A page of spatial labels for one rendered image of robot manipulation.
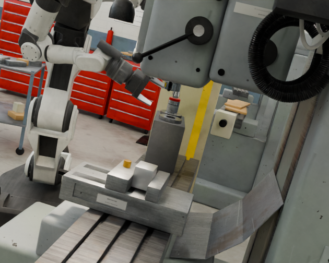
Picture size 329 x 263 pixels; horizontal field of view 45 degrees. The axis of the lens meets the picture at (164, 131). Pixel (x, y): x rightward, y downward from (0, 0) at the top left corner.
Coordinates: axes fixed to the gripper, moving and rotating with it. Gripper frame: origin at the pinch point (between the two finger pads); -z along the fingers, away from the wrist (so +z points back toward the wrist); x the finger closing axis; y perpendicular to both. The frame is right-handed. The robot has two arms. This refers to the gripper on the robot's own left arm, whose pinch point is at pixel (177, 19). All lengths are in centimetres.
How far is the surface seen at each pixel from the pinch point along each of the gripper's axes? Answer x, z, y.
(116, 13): 42, 33, -70
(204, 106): -77, -63, 31
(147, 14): 45, 25, -68
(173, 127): 8, -5, -69
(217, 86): -63, -63, 41
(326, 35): 80, -3, -92
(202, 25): 59, 14, -79
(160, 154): -1, -6, -77
